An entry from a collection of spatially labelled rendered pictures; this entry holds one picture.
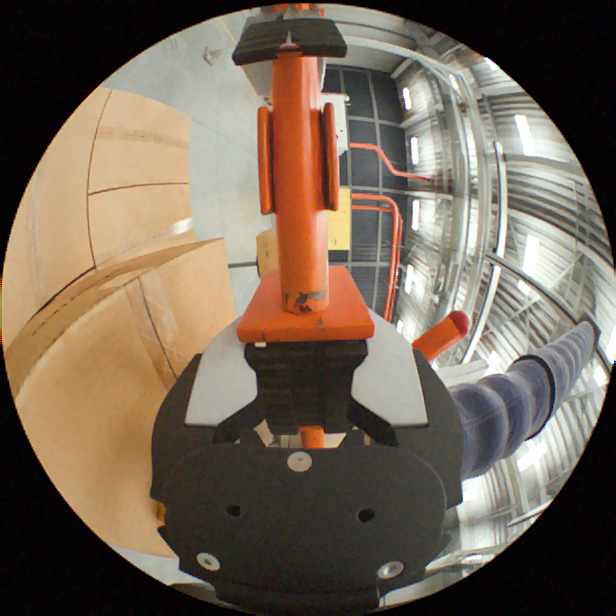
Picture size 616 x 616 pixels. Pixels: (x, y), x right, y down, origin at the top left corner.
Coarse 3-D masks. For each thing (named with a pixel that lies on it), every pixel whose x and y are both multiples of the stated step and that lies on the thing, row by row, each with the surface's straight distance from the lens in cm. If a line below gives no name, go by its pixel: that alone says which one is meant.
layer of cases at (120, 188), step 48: (96, 96) 79; (96, 144) 71; (144, 144) 85; (48, 192) 60; (96, 192) 66; (144, 192) 80; (48, 240) 56; (96, 240) 63; (144, 240) 76; (192, 240) 103; (48, 288) 55
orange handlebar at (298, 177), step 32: (288, 64) 11; (288, 96) 10; (320, 96) 10; (288, 128) 9; (320, 128) 9; (288, 160) 8; (320, 160) 9; (288, 192) 8; (320, 192) 8; (288, 224) 8; (320, 224) 8; (288, 256) 8; (320, 256) 9; (288, 288) 9; (320, 288) 9
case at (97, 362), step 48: (96, 288) 23; (144, 288) 18; (192, 288) 25; (48, 336) 16; (96, 336) 15; (144, 336) 18; (192, 336) 24; (48, 384) 14; (96, 384) 15; (144, 384) 18; (48, 432) 14; (96, 432) 16; (144, 432) 19; (96, 480) 17; (144, 480) 20; (96, 528) 18; (144, 528) 21
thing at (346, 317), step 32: (352, 288) 12; (256, 320) 9; (288, 320) 9; (320, 320) 9; (352, 320) 9; (256, 352) 9; (288, 352) 9; (320, 352) 9; (352, 352) 9; (288, 384) 10; (320, 384) 11; (288, 416) 12; (320, 416) 13
